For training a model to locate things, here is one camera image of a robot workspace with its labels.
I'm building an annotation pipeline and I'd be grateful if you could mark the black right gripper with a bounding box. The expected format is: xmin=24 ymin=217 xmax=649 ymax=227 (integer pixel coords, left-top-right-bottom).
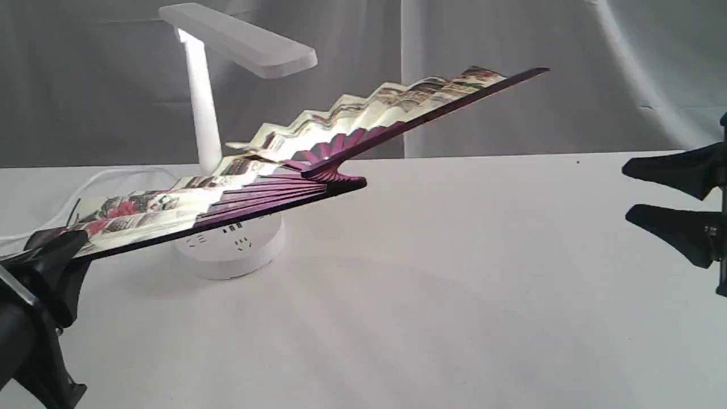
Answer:
xmin=621 ymin=114 xmax=726 ymax=297

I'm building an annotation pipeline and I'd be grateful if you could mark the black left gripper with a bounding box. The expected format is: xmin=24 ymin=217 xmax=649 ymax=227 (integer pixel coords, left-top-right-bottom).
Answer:
xmin=1 ymin=230 xmax=90 ymax=408

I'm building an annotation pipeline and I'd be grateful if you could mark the painted paper folding fan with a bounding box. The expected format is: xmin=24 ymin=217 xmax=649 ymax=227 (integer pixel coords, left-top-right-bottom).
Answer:
xmin=23 ymin=66 xmax=548 ymax=260

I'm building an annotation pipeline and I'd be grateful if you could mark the white desk lamp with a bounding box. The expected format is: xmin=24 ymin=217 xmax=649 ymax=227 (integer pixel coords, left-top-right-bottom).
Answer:
xmin=158 ymin=3 xmax=317 ymax=281

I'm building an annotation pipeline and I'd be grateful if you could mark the grey backdrop curtain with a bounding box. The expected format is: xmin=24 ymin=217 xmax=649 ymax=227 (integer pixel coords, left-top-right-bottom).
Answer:
xmin=1 ymin=1 xmax=726 ymax=168

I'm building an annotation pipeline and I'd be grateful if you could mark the white power cable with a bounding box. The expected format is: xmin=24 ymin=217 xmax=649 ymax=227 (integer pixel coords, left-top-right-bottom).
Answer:
xmin=0 ymin=166 xmax=182 ymax=243

